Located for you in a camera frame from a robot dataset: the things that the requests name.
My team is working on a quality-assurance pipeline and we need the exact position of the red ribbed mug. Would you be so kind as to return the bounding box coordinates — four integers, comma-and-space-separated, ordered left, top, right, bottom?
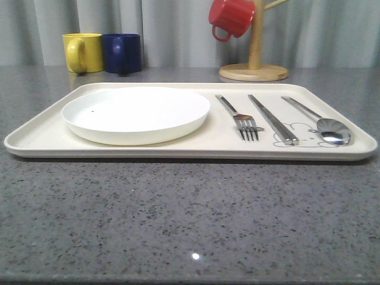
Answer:
208, 0, 255, 42

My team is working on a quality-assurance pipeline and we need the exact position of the silver metal fork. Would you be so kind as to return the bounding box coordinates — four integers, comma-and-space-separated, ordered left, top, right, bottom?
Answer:
215, 94, 259, 142

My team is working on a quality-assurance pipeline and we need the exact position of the dark blue mug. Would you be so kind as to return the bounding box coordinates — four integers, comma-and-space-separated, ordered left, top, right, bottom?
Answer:
100, 33, 143, 74

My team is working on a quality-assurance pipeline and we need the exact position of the wooden mug tree stand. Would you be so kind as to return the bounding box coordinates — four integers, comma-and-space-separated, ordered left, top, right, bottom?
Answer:
218, 1, 289, 82

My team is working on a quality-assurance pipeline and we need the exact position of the yellow mug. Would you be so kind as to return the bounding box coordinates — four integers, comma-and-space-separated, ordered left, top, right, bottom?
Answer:
62, 33, 103, 74

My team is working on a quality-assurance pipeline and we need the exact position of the white round plate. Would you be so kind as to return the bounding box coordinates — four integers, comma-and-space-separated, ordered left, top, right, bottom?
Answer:
62, 87, 211, 145

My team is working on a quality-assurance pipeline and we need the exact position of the silver metal spoon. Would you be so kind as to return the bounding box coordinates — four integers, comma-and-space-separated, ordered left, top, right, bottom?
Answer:
281, 96, 352, 146

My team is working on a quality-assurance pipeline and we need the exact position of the cream rabbit serving tray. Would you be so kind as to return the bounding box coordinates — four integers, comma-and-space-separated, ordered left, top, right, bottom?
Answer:
4, 83, 378, 161

